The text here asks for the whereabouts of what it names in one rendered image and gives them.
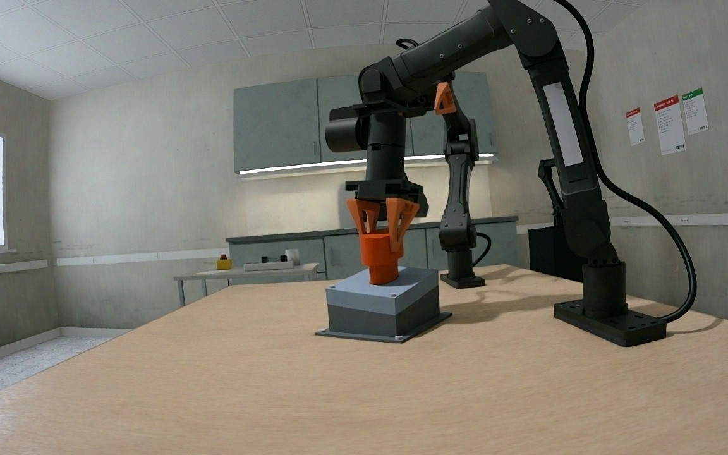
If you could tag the light blue flat plate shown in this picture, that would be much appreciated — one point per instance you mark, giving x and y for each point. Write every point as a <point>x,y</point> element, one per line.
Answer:
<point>358,293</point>

